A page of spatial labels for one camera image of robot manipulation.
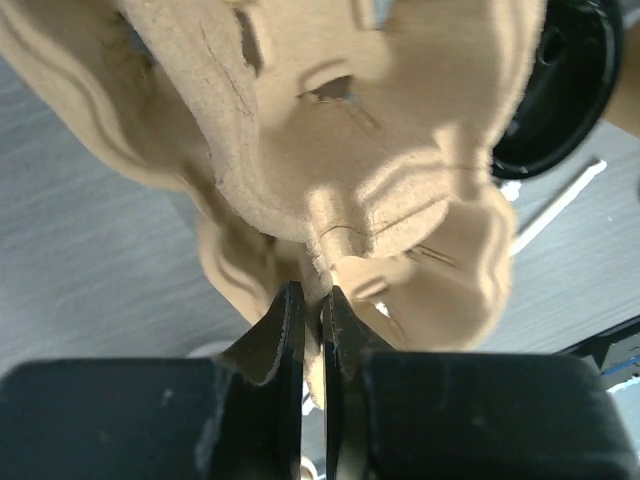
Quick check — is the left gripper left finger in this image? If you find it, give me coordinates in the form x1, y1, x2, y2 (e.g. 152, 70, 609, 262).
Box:
1, 282, 305, 479

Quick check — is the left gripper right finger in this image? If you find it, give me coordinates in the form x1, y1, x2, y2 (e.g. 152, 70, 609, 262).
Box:
322, 289, 639, 479

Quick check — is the white paper straw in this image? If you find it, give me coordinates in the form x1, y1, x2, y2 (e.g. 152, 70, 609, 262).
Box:
510, 159, 608, 256

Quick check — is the black plastic cup lid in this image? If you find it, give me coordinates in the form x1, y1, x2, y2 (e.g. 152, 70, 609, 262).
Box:
492, 1, 625, 180

